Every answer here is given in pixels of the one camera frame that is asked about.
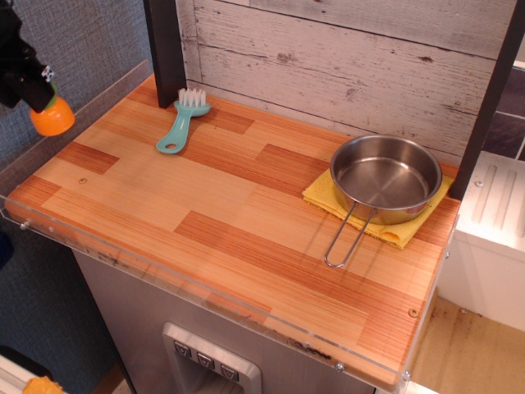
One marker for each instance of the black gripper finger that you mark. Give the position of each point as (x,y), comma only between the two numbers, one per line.
(36,88)
(8,97)

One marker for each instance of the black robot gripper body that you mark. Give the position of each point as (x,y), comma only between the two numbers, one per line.
(18,58)

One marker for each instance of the orange toy fruit green top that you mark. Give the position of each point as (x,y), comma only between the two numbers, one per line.
(55,119)

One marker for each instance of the clear acrylic left guard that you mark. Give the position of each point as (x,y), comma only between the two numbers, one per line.
(23,152)

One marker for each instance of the clear acrylic guard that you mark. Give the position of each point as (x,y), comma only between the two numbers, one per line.
(258,258)
(23,152)

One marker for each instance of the teal dish brush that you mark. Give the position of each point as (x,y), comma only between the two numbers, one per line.
(190,103)

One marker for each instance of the grey toy fridge cabinet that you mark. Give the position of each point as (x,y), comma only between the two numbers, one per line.
(135,311)

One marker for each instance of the yellow object at corner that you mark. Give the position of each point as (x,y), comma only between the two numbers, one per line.
(42,385)

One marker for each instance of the yellow folded cloth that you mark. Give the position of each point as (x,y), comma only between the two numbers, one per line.
(321,193)

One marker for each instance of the silver water dispenser panel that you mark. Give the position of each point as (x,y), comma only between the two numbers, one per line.
(200,366)

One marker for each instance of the stainless steel pan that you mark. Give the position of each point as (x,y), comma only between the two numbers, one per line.
(382,179)

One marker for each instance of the clear acrylic front guard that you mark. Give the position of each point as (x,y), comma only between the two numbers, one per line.
(258,258)

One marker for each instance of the white toy sink unit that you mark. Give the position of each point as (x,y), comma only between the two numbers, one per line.
(484,266)

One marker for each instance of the dark left post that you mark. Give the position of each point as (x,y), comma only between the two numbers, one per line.
(166,49)

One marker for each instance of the dark post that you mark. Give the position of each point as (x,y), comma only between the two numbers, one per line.
(495,88)
(166,49)

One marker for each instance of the dark right post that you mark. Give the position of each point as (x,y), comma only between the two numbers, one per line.
(495,88)

